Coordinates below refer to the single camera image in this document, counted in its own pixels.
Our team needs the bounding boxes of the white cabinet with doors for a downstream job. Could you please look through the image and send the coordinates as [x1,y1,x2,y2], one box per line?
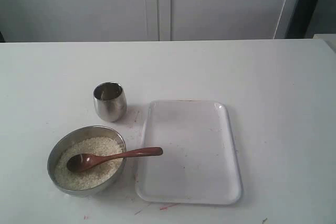
[1,0,298,42]

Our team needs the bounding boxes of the white plastic tray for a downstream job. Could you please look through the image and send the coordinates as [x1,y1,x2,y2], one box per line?
[135,100,242,205]

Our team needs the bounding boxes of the black vertical post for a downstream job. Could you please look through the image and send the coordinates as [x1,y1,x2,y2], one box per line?
[285,0,318,39]

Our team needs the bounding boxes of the steel cup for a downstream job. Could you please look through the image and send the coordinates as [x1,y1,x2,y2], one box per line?
[93,82,127,122]

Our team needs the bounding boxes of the brown wooden spoon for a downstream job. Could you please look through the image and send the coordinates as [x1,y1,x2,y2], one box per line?
[66,147,163,173]

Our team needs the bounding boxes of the steel bowl of rice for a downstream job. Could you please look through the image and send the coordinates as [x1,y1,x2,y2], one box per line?
[47,126,126,197]

